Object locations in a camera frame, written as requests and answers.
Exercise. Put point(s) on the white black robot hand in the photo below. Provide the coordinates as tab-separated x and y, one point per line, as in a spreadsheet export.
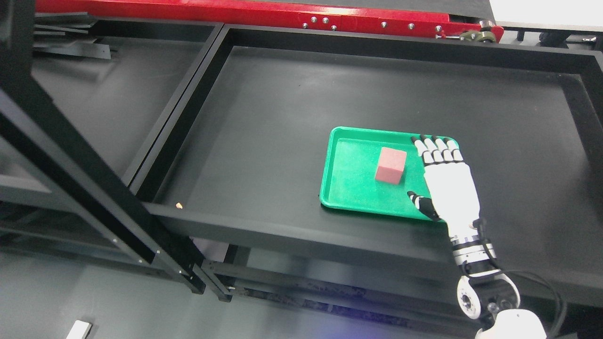
452	198

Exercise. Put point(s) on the pink cube block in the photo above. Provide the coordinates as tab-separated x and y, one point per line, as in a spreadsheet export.
391	165

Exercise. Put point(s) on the white robot forearm wrist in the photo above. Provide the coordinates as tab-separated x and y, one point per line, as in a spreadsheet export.
485	293

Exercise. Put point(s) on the green plastic tray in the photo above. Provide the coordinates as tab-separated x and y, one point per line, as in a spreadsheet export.
348	181

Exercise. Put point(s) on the black metal shelf right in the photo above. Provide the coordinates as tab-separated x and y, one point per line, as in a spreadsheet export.
300	143

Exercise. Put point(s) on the black metal shelf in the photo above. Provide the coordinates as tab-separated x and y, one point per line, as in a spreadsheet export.
300	143
93	111

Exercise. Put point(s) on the black metal shelf left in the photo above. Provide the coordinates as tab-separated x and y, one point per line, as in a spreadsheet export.
93	111

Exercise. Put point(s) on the red metal beam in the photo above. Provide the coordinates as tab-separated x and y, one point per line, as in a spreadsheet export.
395	22

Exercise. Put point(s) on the white desk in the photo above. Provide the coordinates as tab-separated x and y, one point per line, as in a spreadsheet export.
79	330

